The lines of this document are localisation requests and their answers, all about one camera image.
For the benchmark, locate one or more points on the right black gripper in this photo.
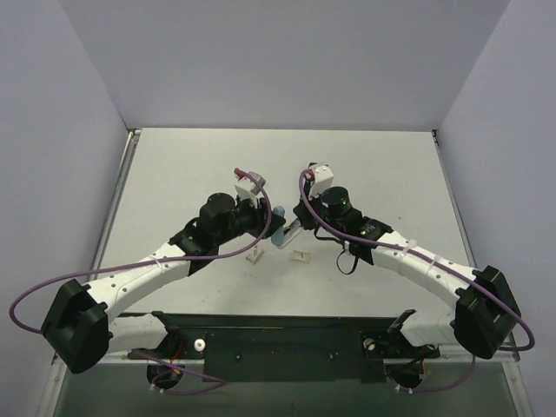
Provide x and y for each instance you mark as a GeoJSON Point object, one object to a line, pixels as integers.
{"type": "Point", "coordinates": [301, 213]}

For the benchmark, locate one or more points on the beige staple box tray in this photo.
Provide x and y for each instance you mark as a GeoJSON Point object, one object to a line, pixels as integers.
{"type": "Point", "coordinates": [301, 256]}

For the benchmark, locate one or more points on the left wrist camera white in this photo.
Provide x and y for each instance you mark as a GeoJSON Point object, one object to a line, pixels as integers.
{"type": "Point", "coordinates": [247, 190]}

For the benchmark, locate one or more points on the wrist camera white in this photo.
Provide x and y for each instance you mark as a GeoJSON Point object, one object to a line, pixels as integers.
{"type": "Point", "coordinates": [319, 178]}
{"type": "Point", "coordinates": [247, 190]}

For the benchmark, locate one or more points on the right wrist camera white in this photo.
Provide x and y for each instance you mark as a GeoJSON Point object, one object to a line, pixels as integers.
{"type": "Point", "coordinates": [319, 178]}

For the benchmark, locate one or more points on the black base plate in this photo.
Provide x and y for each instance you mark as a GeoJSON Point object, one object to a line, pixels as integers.
{"type": "Point", "coordinates": [250, 348]}

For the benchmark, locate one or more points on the staple box with red label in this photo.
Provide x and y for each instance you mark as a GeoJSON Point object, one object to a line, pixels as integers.
{"type": "Point", "coordinates": [255, 254]}

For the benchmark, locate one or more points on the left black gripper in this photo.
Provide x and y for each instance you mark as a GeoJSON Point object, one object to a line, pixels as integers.
{"type": "Point", "coordinates": [265, 215]}

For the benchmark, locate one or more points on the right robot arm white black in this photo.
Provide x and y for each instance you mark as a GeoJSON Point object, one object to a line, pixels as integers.
{"type": "Point", "coordinates": [481, 309]}

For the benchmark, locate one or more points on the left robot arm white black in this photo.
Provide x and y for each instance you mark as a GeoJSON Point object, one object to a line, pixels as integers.
{"type": "Point", "coordinates": [85, 321]}

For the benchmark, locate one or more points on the light blue white stapler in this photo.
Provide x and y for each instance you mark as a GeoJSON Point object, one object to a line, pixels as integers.
{"type": "Point", "coordinates": [285, 234]}

